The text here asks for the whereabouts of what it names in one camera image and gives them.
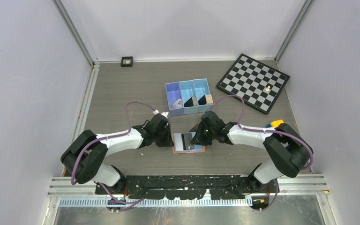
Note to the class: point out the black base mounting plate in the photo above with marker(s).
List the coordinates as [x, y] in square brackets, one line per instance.
[186, 187]

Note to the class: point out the blue yellow toy car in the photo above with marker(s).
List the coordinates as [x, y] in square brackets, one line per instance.
[274, 124]

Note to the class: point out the black card middle bin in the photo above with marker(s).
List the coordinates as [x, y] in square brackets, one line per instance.
[191, 102]

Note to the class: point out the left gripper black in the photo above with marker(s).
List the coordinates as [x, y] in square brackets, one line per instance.
[168, 142]

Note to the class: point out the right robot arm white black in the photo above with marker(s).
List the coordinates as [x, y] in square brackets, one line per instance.
[288, 152]

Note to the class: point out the tan card right bin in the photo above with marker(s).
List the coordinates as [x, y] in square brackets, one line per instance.
[209, 99]

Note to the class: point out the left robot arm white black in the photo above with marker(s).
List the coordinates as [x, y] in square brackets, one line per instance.
[84, 157]

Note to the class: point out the small black square device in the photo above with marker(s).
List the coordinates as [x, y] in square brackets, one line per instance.
[126, 61]

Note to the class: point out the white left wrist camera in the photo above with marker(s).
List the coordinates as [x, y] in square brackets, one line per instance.
[164, 114]

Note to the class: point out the light blue bin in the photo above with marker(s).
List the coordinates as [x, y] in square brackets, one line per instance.
[187, 89]
[201, 89]

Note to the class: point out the right light blue bin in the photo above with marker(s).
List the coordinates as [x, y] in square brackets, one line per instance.
[201, 89]

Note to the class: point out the brown leather card holder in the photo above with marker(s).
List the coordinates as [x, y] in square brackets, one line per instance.
[178, 148]

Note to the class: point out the black card right bin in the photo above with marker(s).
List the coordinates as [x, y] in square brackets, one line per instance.
[186, 141]

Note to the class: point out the aluminium rail frame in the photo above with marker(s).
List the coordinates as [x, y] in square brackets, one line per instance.
[84, 195]

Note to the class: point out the black white chessboard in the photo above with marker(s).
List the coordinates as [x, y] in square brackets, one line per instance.
[248, 77]

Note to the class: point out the silver card purple bin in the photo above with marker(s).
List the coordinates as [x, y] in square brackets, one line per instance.
[177, 105]

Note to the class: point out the purple plastic bin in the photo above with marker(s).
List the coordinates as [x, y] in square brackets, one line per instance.
[173, 93]

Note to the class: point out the black card bin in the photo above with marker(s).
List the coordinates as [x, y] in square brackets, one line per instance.
[186, 141]
[191, 102]

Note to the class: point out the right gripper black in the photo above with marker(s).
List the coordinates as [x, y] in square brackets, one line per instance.
[198, 139]

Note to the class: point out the middle light blue bin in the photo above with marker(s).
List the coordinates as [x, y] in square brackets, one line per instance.
[187, 89]

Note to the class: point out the black credit card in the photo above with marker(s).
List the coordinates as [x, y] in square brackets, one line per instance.
[194, 128]

